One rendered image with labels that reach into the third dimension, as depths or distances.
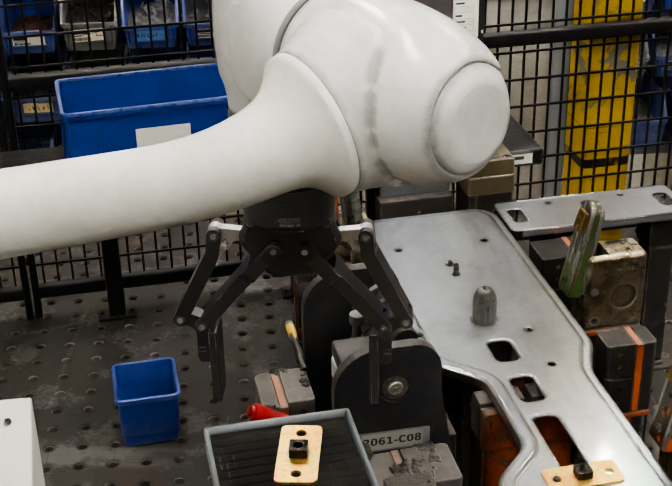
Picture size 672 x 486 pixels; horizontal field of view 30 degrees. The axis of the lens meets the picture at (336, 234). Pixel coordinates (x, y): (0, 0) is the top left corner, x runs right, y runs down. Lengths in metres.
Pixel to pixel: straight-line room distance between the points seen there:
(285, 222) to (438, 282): 0.78
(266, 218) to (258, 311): 1.29
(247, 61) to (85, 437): 1.17
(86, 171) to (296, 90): 0.14
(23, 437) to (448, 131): 0.96
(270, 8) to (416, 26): 0.14
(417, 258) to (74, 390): 0.64
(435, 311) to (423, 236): 0.22
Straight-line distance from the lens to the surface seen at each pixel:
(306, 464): 1.13
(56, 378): 2.15
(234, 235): 1.03
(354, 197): 1.65
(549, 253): 1.87
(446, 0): 1.90
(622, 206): 1.99
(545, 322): 1.66
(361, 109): 0.77
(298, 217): 0.98
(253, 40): 0.90
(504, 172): 1.99
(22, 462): 1.60
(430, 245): 1.84
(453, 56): 0.77
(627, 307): 1.79
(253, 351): 2.16
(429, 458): 1.28
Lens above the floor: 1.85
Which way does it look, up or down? 27 degrees down
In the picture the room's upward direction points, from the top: 1 degrees counter-clockwise
